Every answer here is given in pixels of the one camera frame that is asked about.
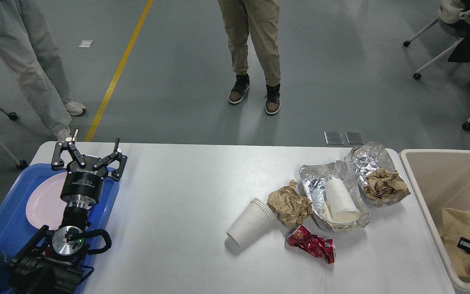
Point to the crumpled brown paper in foil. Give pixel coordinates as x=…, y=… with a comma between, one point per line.
x=383, y=185

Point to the stacked white paper cups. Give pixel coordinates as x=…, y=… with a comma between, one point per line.
x=251, y=224

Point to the person in khaki trousers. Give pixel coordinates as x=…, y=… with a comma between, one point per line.
x=259, y=21

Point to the white paper cup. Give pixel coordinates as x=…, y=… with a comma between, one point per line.
x=339, y=206

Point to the brown paper bag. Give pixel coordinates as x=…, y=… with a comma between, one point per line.
x=456, y=225

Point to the metal floor socket plate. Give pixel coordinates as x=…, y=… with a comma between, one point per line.
x=333, y=138

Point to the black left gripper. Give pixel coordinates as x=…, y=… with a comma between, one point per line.
x=83, y=183

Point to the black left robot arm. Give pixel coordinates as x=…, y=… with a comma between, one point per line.
x=51, y=262

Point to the person in grey trousers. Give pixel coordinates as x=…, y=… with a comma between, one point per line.
x=30, y=51

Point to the aluminium foil tray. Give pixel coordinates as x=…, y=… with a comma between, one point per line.
x=314, y=179

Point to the beige plastic bin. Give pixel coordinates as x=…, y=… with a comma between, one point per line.
x=440, y=178

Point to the crushed red can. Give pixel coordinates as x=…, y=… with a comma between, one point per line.
x=317, y=246

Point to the pink plate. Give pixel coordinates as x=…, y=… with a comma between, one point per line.
x=46, y=206

